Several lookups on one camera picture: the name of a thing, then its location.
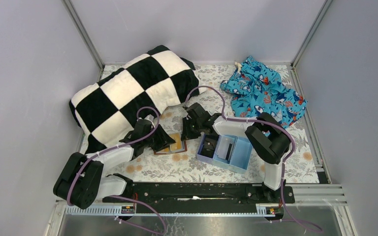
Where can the black white checkered blanket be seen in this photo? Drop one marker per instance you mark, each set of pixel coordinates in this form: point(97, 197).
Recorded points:
point(147, 85)

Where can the brown leather card holder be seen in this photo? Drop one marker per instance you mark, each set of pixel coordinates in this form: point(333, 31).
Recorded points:
point(177, 147)

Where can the aluminium frame rails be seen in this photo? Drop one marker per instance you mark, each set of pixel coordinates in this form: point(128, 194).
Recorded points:
point(343, 215)

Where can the slotted grey cable duct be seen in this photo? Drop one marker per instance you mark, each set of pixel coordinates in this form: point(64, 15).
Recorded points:
point(238, 210)

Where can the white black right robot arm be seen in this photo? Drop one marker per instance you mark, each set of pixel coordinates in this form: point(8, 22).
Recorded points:
point(272, 143)

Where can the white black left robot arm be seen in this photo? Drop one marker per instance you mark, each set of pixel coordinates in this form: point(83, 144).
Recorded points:
point(84, 180)

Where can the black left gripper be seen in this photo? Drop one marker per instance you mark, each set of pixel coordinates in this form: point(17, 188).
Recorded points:
point(156, 139)

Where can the blue shark print cloth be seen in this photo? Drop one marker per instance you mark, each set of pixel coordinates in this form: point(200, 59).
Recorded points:
point(257, 88)

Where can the purple blue card organizer box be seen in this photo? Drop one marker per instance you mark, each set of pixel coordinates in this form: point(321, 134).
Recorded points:
point(239, 159)

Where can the black card in purple slot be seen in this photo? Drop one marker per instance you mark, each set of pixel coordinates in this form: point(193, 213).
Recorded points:
point(209, 145)

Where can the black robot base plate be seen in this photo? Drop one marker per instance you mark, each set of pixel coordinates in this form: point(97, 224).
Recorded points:
point(206, 195)

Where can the white card in middle slot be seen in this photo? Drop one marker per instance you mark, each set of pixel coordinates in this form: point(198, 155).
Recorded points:
point(225, 147)

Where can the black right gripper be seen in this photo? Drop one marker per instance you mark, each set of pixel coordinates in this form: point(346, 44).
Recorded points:
point(193, 121)

